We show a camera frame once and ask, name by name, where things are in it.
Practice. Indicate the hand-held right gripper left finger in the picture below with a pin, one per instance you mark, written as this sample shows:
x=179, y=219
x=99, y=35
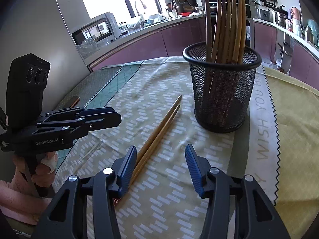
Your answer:
x=127, y=169

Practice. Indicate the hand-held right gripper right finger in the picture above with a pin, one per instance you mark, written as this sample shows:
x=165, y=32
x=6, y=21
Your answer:
x=193, y=171

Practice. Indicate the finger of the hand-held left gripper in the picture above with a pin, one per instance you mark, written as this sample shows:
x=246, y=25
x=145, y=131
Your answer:
x=79, y=112
x=99, y=123

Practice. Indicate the black mesh utensil holder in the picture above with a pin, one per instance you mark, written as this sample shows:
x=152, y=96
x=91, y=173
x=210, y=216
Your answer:
x=224, y=99

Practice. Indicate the bunch of wooden chopsticks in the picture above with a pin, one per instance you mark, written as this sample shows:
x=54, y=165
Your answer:
x=219, y=29

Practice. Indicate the person's left hand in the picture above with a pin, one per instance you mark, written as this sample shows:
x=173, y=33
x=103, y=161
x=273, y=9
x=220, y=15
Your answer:
x=44, y=176

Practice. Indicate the brown phone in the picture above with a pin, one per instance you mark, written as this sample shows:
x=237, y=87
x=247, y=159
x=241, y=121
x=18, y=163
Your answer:
x=73, y=101

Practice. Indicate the patterned beige tablecloth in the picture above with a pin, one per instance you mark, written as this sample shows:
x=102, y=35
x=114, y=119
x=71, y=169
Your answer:
x=162, y=204

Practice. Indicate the clear plastic bag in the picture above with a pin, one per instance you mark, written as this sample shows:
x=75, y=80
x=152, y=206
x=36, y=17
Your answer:
x=87, y=45

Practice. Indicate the white microwave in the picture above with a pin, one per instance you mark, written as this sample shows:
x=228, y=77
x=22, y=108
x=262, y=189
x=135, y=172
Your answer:
x=94, y=29

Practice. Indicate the pink kitchen cabinets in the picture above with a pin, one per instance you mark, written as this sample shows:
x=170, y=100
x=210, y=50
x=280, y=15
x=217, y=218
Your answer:
x=149, y=44

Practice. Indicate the yellow table cloth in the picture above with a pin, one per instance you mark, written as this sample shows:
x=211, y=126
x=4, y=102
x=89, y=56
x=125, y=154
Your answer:
x=294, y=129

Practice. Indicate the kitchen faucet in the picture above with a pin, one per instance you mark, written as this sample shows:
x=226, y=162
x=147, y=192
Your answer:
x=139, y=6

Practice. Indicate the red bowl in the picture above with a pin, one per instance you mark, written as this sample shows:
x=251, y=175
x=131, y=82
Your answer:
x=185, y=13

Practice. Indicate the black built-in oven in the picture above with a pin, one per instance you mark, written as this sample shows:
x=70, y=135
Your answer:
x=250, y=32

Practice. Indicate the black frying pan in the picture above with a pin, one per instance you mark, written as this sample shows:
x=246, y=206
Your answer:
x=192, y=1

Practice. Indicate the steel cooking pot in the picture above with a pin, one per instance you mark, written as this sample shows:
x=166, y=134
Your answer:
x=280, y=19

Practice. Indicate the teal glass jar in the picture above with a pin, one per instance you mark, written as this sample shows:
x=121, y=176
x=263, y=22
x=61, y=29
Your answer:
x=313, y=29

